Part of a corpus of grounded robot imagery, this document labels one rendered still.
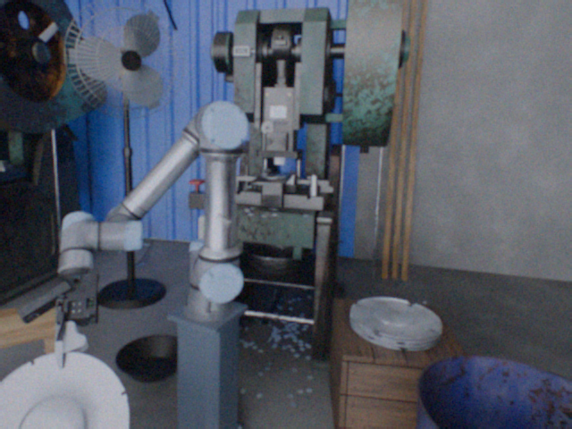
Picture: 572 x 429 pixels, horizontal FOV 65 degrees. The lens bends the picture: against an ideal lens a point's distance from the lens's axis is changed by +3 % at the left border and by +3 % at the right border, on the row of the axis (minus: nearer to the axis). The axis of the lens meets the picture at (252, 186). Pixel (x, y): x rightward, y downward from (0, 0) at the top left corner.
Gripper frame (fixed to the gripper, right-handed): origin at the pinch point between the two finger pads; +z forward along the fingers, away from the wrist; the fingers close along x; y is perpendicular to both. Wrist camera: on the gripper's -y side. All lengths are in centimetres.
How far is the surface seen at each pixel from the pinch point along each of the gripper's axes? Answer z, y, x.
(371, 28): -92, 95, -22
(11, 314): -37, -28, 67
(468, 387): 16, 96, 5
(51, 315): -33, -14, 63
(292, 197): -71, 82, 50
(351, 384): 8, 78, 33
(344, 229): -109, 160, 156
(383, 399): 13, 87, 33
